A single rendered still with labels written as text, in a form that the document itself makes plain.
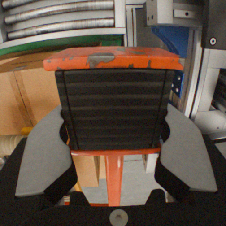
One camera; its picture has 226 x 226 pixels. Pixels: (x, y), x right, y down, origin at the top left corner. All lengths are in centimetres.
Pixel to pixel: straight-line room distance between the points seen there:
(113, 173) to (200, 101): 37
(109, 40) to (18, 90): 98
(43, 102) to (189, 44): 46
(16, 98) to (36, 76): 11
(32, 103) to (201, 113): 55
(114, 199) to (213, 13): 37
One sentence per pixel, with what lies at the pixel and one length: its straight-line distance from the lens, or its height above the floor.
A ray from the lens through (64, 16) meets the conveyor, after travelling 84.
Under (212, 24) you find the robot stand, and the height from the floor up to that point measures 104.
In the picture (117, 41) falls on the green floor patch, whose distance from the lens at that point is 129.
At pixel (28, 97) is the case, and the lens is 45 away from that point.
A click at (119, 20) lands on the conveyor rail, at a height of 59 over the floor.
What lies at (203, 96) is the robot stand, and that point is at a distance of 47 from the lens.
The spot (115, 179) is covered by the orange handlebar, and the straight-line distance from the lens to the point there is 18.
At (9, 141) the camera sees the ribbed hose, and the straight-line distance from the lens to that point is 29.
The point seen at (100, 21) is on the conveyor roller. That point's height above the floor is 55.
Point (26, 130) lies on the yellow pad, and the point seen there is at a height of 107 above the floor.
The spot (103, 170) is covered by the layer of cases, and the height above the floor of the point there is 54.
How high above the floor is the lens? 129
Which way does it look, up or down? 57 degrees down
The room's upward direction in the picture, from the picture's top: 178 degrees clockwise
